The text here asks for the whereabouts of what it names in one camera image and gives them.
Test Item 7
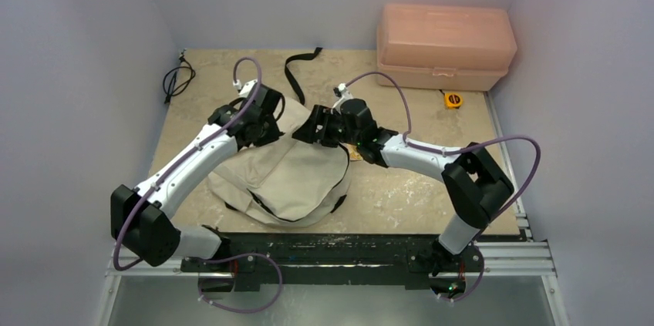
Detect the orange banana picture card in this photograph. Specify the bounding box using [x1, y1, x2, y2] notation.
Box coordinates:
[346, 145, 363, 161]

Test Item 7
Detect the beige canvas backpack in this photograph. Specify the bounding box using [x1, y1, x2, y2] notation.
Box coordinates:
[207, 69, 351, 228]

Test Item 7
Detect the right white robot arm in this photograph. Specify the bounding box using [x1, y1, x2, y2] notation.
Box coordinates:
[292, 99, 514, 270]

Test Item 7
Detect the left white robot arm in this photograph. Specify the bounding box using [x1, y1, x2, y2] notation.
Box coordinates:
[110, 80, 285, 271]

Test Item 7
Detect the yellow tape measure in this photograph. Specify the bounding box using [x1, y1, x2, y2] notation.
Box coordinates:
[443, 92, 464, 109]

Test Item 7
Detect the pink plastic storage box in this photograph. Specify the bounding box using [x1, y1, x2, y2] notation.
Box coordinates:
[376, 4, 517, 92]

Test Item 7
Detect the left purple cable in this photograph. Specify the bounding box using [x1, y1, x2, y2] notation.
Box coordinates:
[112, 57, 264, 273]

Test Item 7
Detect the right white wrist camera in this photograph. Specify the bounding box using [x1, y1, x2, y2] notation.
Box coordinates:
[332, 83, 354, 112]

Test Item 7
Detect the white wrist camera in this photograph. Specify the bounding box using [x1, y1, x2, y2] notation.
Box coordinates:
[332, 83, 354, 112]
[233, 79, 260, 104]

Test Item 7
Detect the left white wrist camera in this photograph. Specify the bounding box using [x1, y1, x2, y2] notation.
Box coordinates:
[233, 79, 260, 104]

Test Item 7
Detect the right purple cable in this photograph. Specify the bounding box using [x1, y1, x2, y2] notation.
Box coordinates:
[342, 70, 543, 304]

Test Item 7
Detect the black coiled cable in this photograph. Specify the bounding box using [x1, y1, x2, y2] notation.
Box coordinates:
[162, 51, 197, 105]

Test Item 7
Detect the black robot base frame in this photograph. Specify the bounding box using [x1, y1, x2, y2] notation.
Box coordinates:
[180, 233, 484, 297]

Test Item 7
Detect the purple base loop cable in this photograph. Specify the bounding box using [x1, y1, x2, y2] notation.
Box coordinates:
[197, 252, 284, 314]

